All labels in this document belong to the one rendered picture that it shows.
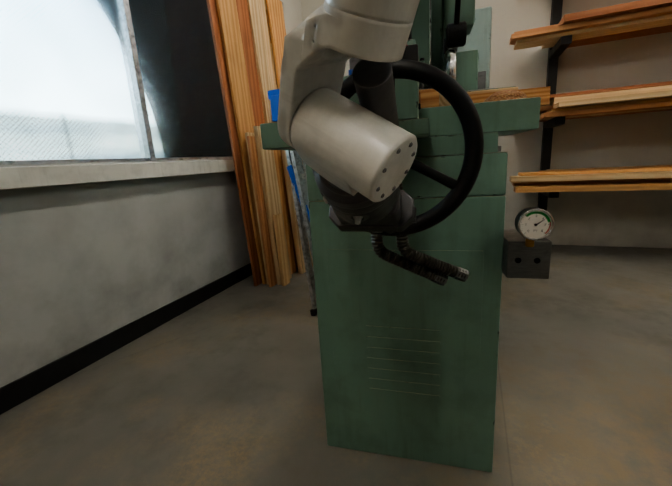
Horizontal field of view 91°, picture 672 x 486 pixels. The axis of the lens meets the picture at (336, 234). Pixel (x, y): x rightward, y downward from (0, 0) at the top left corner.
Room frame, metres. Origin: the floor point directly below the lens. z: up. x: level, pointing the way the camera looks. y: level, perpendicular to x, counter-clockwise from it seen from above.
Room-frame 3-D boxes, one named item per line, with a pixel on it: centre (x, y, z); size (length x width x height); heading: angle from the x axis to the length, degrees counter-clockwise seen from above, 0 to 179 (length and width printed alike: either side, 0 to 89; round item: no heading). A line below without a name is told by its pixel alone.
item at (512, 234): (0.70, -0.41, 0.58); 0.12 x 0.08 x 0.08; 165
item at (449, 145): (0.85, -0.18, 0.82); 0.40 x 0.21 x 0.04; 75
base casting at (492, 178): (1.03, -0.22, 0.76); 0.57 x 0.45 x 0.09; 165
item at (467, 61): (1.05, -0.39, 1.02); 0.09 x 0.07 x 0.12; 75
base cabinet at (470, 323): (1.03, -0.22, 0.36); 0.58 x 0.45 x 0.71; 165
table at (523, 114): (0.81, -0.14, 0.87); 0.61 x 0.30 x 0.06; 75
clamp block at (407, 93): (0.73, -0.12, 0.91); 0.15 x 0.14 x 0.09; 75
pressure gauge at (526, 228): (0.64, -0.39, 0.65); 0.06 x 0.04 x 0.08; 75
